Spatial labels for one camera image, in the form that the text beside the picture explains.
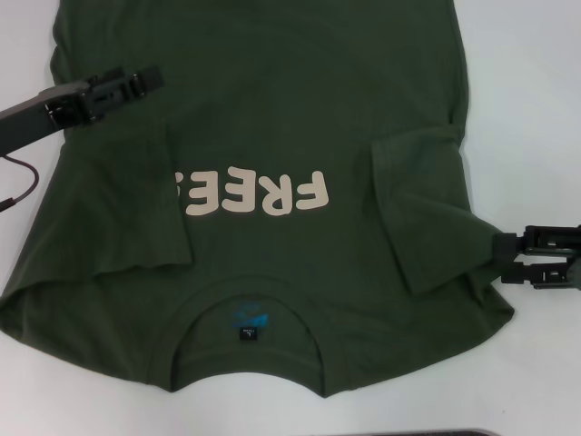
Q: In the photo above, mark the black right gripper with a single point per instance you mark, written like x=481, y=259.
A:
x=574, y=272

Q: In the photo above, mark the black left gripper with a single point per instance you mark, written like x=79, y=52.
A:
x=41, y=113

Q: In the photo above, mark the dark green FREE t-shirt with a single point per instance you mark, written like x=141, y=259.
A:
x=272, y=113

